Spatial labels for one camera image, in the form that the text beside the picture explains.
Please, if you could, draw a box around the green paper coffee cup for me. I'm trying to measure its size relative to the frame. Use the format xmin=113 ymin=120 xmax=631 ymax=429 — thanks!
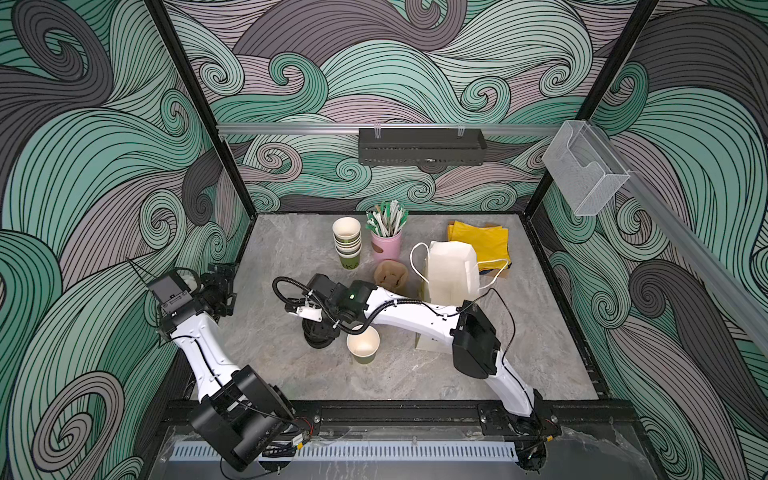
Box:
xmin=346 ymin=326 xmax=381 ymax=365

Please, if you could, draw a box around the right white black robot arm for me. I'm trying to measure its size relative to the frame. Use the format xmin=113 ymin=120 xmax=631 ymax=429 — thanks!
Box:
xmin=271 ymin=274 xmax=556 ymax=435

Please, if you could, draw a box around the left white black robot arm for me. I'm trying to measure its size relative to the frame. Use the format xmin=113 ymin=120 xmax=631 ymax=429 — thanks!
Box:
xmin=147 ymin=263 xmax=311 ymax=472

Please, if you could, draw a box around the white paper takeout bag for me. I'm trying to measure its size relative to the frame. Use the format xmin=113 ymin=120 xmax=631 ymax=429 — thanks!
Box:
xmin=409 ymin=240 xmax=508 ymax=352

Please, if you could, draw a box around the stack of black cup lids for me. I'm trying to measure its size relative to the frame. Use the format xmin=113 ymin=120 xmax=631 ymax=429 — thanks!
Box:
xmin=302 ymin=319 xmax=338 ymax=349

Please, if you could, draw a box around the brown pulp cup carrier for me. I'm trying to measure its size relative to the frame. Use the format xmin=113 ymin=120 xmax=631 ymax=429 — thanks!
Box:
xmin=374 ymin=260 xmax=409 ymax=296

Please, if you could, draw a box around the stack of green paper cups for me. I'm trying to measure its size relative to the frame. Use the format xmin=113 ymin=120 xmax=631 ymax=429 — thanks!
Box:
xmin=332 ymin=217 xmax=362 ymax=270

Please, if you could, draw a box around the pink cup holder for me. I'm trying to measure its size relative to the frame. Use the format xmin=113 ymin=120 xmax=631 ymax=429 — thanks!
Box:
xmin=371 ymin=232 xmax=402 ymax=263

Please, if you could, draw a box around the yellow napkin stack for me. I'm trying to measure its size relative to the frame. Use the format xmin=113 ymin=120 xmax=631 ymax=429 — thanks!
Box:
xmin=447 ymin=221 xmax=510 ymax=272

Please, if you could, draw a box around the white slotted cable duct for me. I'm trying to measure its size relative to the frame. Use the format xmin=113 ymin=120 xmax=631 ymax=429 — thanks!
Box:
xmin=167 ymin=440 xmax=520 ymax=464

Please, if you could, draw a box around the black wall-mounted tray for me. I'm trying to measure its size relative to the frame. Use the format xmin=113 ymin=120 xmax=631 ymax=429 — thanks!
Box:
xmin=358 ymin=129 xmax=488 ymax=167

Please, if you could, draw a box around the aluminium rail back wall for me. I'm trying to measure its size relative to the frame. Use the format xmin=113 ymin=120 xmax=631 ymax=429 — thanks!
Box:
xmin=216 ymin=122 xmax=560 ymax=136

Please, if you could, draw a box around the aluminium rail wall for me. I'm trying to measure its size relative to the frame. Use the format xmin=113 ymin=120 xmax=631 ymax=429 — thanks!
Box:
xmin=216 ymin=122 xmax=560 ymax=136
xmin=591 ymin=126 xmax=767 ymax=353

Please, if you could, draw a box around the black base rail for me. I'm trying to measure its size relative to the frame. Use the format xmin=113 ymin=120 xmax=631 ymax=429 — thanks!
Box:
xmin=161 ymin=398 xmax=637 ymax=439

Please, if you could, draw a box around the clear acrylic wall holder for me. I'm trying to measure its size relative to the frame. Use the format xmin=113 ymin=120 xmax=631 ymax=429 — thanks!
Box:
xmin=543 ymin=120 xmax=630 ymax=217

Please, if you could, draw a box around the aluminium rail right wall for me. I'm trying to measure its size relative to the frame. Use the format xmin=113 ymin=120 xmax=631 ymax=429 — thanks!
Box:
xmin=591 ymin=126 xmax=767 ymax=353

